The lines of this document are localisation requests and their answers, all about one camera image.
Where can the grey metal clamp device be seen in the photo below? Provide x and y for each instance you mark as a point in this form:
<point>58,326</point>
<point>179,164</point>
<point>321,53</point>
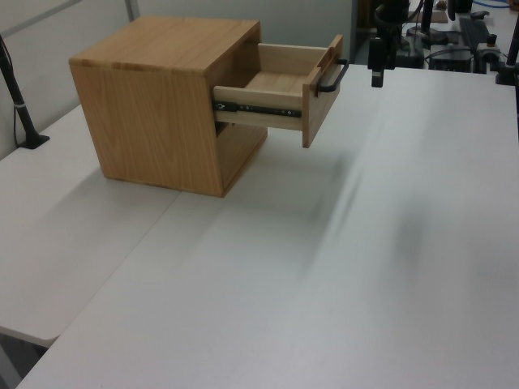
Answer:
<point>486,50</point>

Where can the black camera pole with base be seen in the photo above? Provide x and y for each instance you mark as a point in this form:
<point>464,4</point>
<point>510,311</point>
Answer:
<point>18,101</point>

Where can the black metal drawer slide rail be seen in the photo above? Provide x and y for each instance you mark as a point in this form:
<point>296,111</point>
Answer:
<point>259,109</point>

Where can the black equipment box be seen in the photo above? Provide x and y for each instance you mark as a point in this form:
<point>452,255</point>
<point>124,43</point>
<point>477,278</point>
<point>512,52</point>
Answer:
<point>452,61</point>

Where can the black stand with round base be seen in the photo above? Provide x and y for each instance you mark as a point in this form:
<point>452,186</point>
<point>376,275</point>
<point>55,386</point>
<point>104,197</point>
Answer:
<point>426,34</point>

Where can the black pole with table clamp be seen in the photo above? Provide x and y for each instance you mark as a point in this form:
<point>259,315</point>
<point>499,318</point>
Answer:
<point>510,61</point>

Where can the oak wood cabinet box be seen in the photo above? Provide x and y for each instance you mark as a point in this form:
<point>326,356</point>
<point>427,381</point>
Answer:
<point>154,105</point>

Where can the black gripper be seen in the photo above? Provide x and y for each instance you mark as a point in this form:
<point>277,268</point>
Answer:
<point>391,12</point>

